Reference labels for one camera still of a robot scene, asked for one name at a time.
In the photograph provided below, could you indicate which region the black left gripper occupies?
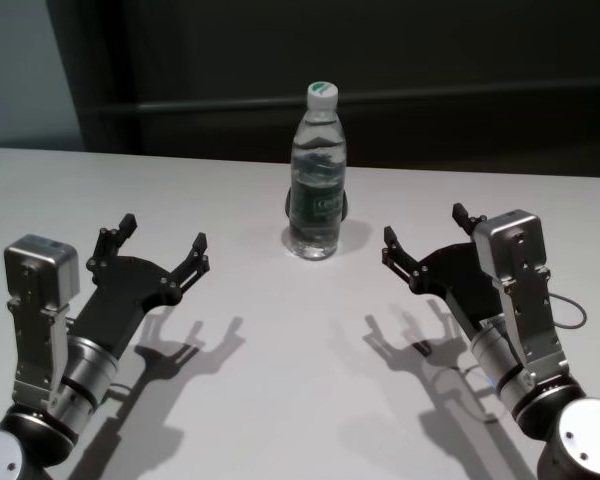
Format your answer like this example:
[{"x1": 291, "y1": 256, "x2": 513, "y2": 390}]
[{"x1": 71, "y1": 213, "x2": 211, "y2": 354}]

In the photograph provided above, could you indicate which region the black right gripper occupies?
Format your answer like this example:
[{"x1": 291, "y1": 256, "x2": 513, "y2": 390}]
[{"x1": 381, "y1": 202, "x2": 504, "y2": 331}]

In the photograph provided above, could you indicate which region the clear water bottle green label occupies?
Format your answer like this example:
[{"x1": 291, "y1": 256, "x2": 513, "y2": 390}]
[{"x1": 287, "y1": 81, "x2": 347, "y2": 261}]

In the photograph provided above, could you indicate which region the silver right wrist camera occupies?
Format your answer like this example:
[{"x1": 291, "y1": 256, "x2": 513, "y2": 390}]
[{"x1": 471, "y1": 208, "x2": 569, "y2": 385}]

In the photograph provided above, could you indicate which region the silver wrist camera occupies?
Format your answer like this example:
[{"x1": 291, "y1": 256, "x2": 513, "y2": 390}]
[
  {"x1": 471, "y1": 208, "x2": 569, "y2": 385},
  {"x1": 2, "y1": 233, "x2": 81, "y2": 407}
]

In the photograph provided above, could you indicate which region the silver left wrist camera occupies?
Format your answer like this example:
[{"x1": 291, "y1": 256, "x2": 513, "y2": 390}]
[{"x1": 2, "y1": 233, "x2": 81, "y2": 407}]

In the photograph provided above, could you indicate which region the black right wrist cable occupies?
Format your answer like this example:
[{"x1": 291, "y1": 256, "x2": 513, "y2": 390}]
[{"x1": 549, "y1": 292, "x2": 587, "y2": 331}]

